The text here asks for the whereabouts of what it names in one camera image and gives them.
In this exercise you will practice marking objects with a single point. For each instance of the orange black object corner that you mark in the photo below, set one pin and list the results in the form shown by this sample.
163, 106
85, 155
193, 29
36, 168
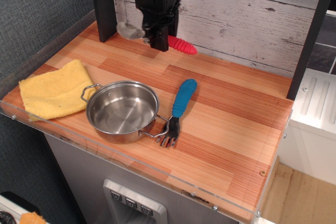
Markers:
26, 218

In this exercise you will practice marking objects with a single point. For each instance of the stainless steel pot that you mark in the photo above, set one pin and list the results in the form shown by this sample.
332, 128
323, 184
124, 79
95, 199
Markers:
124, 111

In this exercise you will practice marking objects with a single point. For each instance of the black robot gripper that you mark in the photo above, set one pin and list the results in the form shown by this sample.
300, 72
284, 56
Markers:
154, 11

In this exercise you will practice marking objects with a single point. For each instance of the dark post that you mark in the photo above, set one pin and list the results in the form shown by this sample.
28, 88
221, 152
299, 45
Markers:
106, 18
311, 38

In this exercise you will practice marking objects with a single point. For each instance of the silver dispenser panel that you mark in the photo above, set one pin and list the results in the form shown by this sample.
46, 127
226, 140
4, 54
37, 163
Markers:
129, 206

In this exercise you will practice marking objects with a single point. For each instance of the clear acrylic edge guard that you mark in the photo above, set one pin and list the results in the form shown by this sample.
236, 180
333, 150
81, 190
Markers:
209, 174

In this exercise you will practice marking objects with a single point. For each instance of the red handled metal spoon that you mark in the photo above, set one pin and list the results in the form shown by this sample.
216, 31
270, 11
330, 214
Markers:
131, 32

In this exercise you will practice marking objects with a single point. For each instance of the blue handled metal fork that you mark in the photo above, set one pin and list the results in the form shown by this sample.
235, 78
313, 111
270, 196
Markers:
184, 94

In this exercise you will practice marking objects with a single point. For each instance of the dark left post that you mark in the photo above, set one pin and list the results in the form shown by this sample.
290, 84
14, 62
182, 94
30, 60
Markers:
106, 18

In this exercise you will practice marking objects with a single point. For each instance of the yellow cloth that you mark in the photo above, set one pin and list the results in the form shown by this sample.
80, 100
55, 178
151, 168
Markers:
58, 93

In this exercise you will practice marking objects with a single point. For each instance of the dark right post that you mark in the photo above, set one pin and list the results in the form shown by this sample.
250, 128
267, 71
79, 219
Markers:
311, 38

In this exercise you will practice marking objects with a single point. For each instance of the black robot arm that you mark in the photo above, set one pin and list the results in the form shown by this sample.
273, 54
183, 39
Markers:
160, 20

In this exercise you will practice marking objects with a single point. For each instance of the white toy sink unit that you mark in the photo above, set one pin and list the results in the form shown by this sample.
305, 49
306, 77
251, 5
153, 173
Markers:
308, 143

